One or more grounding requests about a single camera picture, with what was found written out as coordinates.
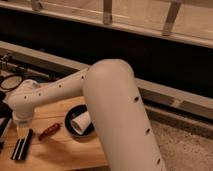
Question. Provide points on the black equipment at left edge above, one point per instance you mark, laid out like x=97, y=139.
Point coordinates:
x=5, y=116

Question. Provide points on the translucent yellow suction gripper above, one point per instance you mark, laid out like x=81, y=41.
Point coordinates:
x=22, y=131

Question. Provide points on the black round bowl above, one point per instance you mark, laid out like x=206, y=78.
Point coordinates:
x=73, y=113

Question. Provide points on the white paper cup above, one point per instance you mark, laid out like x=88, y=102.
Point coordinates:
x=81, y=122

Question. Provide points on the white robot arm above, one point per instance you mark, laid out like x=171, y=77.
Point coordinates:
x=115, y=106

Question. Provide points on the black white striped eraser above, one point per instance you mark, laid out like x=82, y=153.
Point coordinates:
x=22, y=145

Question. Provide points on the red brown sausage toy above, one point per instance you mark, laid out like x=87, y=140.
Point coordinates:
x=49, y=131

